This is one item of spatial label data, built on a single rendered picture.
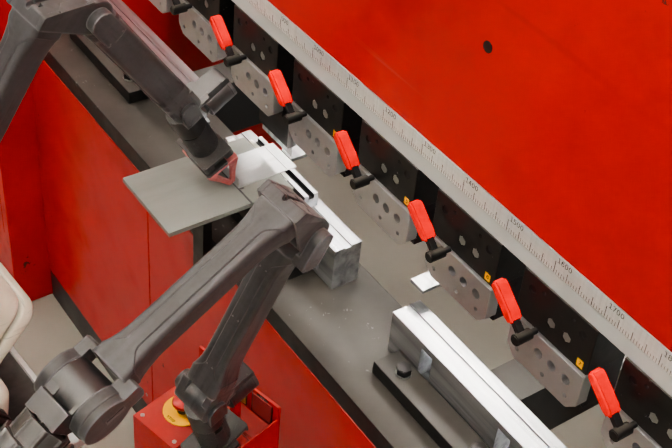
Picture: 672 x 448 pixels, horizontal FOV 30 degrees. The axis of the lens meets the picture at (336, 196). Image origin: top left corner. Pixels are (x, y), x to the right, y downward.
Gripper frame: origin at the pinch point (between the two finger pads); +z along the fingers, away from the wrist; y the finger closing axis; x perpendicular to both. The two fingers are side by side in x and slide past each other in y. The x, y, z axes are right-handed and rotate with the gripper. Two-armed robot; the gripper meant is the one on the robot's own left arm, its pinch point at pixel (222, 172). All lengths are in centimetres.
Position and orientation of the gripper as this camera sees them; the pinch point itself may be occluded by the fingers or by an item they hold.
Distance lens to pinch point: 235.0
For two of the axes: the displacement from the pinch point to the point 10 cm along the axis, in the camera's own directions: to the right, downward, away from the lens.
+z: 3.0, 5.3, 7.9
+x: -7.6, 6.4, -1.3
